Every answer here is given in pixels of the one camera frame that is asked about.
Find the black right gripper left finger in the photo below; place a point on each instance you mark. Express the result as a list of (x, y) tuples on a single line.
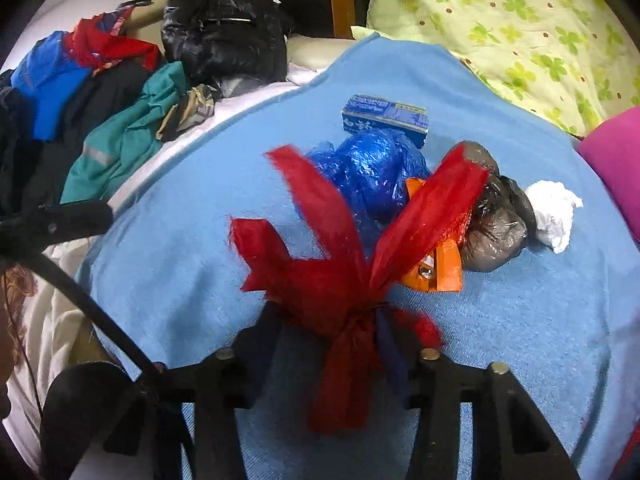
[(254, 349)]

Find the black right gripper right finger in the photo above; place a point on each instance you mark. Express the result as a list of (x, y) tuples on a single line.
[(401, 335)]

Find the orange snack wrapper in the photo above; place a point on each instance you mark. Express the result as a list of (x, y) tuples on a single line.
[(441, 269)]

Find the red mesh net bag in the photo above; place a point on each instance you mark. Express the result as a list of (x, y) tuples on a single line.
[(336, 296)]

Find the grey-black plastic bag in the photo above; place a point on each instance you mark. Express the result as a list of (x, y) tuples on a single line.
[(502, 222)]

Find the white tissue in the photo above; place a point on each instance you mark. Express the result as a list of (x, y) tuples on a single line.
[(554, 206)]

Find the blue toothpaste box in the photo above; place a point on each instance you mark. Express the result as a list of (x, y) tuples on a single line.
[(364, 113)]

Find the teal jacket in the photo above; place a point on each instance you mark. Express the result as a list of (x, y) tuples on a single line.
[(116, 149)]

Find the blue blanket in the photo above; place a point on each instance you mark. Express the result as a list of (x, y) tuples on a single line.
[(241, 216)]

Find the camouflage cloth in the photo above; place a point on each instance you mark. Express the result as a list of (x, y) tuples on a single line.
[(192, 110)]

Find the blue plastic bag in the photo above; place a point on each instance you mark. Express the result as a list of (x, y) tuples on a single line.
[(370, 170)]

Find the large black garbage bag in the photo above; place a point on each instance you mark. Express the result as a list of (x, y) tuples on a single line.
[(219, 39)]

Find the magenta pillow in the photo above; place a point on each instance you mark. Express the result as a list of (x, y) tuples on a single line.
[(612, 150)]

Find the green clover quilt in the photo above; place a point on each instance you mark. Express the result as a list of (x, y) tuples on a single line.
[(568, 61)]

